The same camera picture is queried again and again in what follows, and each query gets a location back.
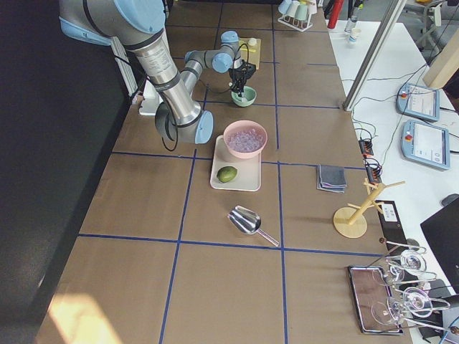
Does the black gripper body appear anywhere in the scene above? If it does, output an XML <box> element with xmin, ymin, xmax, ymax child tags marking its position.
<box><xmin>229</xmin><ymin>59</ymin><xmax>256</xmax><ymax>88</ymax></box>

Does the mint green bowl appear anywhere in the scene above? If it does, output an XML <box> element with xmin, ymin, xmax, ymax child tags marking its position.
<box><xmin>231</xmin><ymin>85</ymin><xmax>257</xmax><ymax>108</ymax></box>

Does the pink bowl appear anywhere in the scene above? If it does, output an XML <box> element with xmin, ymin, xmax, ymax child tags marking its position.
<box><xmin>223</xmin><ymin>120</ymin><xmax>268</xmax><ymax>159</ymax></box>

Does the clear ice cubes pile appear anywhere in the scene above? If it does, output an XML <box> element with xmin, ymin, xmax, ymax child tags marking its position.
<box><xmin>227</xmin><ymin>129</ymin><xmax>264</xmax><ymax>153</ymax></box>

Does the metal ice scoop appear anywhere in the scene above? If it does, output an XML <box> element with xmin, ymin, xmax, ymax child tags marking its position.
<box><xmin>227</xmin><ymin>205</ymin><xmax>280</xmax><ymax>247</ymax></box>

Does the bamboo cutting board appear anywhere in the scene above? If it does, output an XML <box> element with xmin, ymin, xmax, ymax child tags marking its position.
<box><xmin>239</xmin><ymin>37</ymin><xmax>261</xmax><ymax>70</ymax></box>

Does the cup rack with cups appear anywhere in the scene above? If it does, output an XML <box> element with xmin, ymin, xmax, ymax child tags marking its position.
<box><xmin>277</xmin><ymin>0</ymin><xmax>318</xmax><ymax>32</ymax></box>

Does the green avocado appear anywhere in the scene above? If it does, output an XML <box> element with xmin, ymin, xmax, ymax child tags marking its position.
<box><xmin>217</xmin><ymin>166</ymin><xmax>238</xmax><ymax>183</ymax></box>

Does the cream rectangular tray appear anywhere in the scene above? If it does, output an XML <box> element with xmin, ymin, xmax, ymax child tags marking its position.
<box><xmin>210</xmin><ymin>135</ymin><xmax>262</xmax><ymax>191</ymax></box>

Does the paper cup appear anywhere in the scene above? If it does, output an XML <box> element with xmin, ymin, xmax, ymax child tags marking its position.
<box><xmin>348</xmin><ymin>27</ymin><xmax>361</xmax><ymax>44</ymax></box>

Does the grey folded cloth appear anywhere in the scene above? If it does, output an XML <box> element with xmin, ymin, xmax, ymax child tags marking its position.
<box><xmin>316</xmin><ymin>165</ymin><xmax>347</xmax><ymax>194</ymax></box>

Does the wooden mug tree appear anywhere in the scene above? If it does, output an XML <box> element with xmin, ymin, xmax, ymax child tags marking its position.
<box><xmin>333</xmin><ymin>178</ymin><xmax>405</xmax><ymax>239</ymax></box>

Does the upper teach pendant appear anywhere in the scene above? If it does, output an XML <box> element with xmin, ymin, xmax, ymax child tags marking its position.
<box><xmin>396</xmin><ymin>82</ymin><xmax>440</xmax><ymax>123</ymax></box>

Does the teach pendant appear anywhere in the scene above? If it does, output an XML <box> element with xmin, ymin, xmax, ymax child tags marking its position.
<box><xmin>401</xmin><ymin>120</ymin><xmax>450</xmax><ymax>171</ymax></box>
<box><xmin>396</xmin><ymin>82</ymin><xmax>440</xmax><ymax>123</ymax></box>

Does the lower teach pendant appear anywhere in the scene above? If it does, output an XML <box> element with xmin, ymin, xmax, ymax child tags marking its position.
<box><xmin>401</xmin><ymin>120</ymin><xmax>450</xmax><ymax>171</ymax></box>

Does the metal serving tray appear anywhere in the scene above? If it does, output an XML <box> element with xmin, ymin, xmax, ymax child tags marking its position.
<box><xmin>347</xmin><ymin>265</ymin><xmax>403</xmax><ymax>335</ymax></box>

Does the upper clear glass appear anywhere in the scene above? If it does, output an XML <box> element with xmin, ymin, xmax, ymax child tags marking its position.
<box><xmin>386</xmin><ymin>249</ymin><xmax>428</xmax><ymax>283</ymax></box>

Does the clear glass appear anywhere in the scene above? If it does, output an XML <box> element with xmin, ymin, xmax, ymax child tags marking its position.
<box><xmin>386</xmin><ymin>249</ymin><xmax>428</xmax><ymax>283</ymax></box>
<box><xmin>371</xmin><ymin>287</ymin><xmax>433</xmax><ymax>325</ymax></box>

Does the black laptop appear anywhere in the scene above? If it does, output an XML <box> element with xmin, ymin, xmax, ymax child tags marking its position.
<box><xmin>420</xmin><ymin>202</ymin><xmax>458</xmax><ymax>279</ymax></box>

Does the lower clear glass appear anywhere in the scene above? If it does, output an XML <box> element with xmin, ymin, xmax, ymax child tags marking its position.
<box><xmin>371</xmin><ymin>287</ymin><xmax>433</xmax><ymax>325</ymax></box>

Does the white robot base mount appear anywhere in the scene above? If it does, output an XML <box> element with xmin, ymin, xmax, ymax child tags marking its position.
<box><xmin>139</xmin><ymin>80</ymin><xmax>163</xmax><ymax>116</ymax></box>

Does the aluminium frame post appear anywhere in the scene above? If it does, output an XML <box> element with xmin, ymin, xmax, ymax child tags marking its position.
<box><xmin>343</xmin><ymin>0</ymin><xmax>407</xmax><ymax>111</ymax></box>

